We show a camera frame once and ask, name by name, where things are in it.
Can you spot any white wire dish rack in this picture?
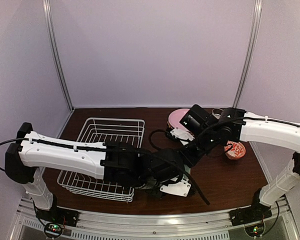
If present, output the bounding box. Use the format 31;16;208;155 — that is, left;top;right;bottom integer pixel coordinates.
56;117;146;203

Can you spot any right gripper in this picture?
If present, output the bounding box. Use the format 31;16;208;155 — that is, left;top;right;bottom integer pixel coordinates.
179;128;219;167

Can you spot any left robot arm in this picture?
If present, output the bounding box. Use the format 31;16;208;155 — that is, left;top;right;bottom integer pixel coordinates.
4;122;192;222

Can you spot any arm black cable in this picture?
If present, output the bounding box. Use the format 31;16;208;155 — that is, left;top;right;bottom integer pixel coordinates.
0;137;211;206
148;117;300;156

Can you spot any white and brown cup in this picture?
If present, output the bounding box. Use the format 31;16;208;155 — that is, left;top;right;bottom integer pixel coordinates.
211;108;224;120

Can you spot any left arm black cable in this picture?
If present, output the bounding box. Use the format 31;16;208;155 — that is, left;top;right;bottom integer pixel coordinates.
0;137;211;206

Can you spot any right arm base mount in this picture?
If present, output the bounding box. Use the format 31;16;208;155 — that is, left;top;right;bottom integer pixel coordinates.
229;188;273;227

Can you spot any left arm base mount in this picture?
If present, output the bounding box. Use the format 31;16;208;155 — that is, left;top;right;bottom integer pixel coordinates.
32;194;79;227

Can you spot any white bowl red pattern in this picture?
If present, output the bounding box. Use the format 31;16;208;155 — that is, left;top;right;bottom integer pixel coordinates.
224;141;246;160

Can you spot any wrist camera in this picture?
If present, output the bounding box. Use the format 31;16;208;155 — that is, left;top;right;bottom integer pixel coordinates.
170;127;195;146
159;174;197;197

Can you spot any aluminium frame post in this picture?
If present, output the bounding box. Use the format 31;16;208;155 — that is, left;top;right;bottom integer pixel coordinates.
42;0;74;112
232;0;263;108

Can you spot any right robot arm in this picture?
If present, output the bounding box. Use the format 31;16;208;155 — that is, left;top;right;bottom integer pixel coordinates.
179;104;300;221

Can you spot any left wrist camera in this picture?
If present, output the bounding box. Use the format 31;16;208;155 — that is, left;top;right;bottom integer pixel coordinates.
159;174;197;197

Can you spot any aluminium front rail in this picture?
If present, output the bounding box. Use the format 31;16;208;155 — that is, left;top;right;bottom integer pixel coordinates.
7;198;300;240

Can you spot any left aluminium frame post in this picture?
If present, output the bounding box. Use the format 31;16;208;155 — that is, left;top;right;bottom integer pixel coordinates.
42;0;74;112

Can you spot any right aluminium frame post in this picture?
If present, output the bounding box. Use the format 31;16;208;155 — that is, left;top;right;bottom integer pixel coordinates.
232;0;263;108

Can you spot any light pink plate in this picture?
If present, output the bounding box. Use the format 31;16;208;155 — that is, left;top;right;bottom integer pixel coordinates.
167;108;190;131

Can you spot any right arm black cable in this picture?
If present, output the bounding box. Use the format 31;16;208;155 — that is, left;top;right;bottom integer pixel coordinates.
148;117;300;156

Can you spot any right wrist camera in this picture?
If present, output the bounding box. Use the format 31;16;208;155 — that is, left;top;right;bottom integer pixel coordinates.
170;127;195;146

